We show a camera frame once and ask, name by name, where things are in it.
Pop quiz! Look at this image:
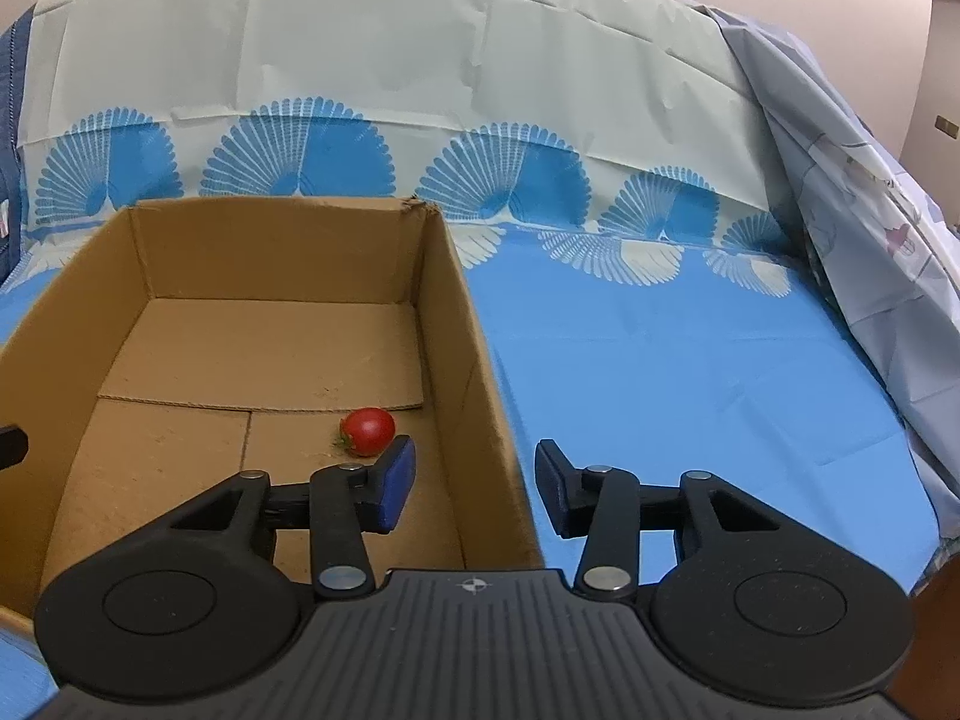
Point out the blue denim sofa armrest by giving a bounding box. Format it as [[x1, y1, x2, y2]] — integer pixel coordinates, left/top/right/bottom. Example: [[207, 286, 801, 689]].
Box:
[[0, 8, 34, 280]]

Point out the brown cardboard box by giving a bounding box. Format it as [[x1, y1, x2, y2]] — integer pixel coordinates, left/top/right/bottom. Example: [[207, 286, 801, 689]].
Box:
[[2, 197, 542, 617]]

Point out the blue fan-patterned cloth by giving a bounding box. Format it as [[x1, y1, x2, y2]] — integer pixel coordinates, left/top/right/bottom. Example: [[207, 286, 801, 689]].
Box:
[[2, 0, 944, 718]]

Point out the grey floral cloth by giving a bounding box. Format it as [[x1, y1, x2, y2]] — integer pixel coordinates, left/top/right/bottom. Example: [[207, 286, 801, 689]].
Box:
[[706, 8, 958, 539]]

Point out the red cherry tomato with stem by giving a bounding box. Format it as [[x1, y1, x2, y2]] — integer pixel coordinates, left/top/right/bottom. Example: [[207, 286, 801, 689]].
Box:
[[337, 406, 395, 458]]

